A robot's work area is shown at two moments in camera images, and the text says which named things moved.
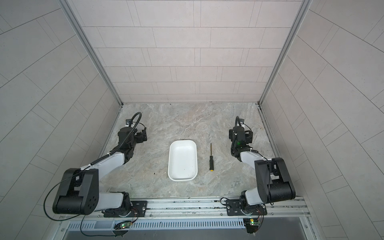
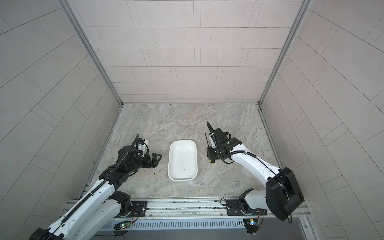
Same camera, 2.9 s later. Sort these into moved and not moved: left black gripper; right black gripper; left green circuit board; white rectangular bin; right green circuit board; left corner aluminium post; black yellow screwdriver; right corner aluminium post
Moved: right black gripper; left black gripper; black yellow screwdriver
Not moved: right corner aluminium post; left green circuit board; white rectangular bin; right green circuit board; left corner aluminium post
